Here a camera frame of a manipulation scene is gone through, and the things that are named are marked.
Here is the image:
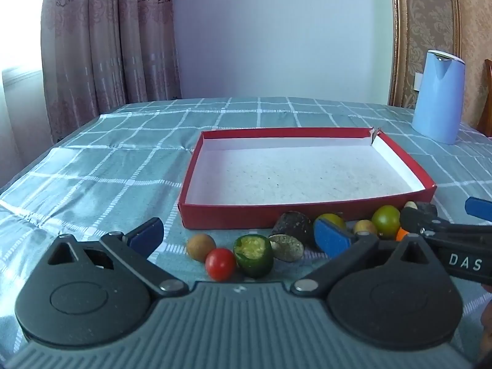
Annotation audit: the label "brown patterned curtain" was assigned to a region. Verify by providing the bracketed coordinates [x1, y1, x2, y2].
[40, 0, 182, 144]

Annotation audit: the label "small dark eggplant piece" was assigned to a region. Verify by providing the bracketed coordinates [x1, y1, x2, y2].
[268, 234, 305, 263]

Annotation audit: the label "small brown longan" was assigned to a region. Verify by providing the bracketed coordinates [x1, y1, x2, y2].
[353, 219, 378, 236]

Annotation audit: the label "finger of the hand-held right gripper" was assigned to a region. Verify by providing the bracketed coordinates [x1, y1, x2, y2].
[399, 201, 492, 240]
[464, 197, 492, 223]

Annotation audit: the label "red cardboard box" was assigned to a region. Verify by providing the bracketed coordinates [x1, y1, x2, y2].
[178, 126, 438, 230]

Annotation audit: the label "green checked tablecloth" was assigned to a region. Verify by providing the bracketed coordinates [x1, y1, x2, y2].
[0, 96, 492, 369]

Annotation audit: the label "red cherry tomato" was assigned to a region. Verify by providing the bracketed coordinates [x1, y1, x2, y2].
[205, 248, 236, 281]

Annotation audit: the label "large dark eggplant piece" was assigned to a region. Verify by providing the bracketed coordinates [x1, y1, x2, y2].
[270, 211, 316, 250]

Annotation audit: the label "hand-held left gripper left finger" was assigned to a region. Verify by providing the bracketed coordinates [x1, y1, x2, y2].
[46, 217, 190, 299]

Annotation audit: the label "gold wall frame moulding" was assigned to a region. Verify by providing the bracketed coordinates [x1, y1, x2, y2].
[387, 0, 462, 109]

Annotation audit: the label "large brown longan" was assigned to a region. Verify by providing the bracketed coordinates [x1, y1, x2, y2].
[187, 234, 216, 264]

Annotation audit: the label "green cucumber piece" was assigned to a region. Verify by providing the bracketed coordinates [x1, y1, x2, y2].
[233, 234, 274, 278]

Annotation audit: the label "green cherry tomato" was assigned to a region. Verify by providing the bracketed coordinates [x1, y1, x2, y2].
[371, 205, 402, 238]

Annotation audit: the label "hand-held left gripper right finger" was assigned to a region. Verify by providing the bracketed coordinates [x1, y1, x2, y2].
[290, 217, 436, 299]

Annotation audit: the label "yellow-green cherry tomato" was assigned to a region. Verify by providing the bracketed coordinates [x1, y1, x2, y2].
[320, 213, 347, 231]

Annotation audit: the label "wooden chair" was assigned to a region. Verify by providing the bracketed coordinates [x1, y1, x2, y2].
[477, 59, 492, 138]

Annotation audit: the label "blue electric kettle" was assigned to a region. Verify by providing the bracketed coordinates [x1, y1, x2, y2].
[411, 50, 466, 145]

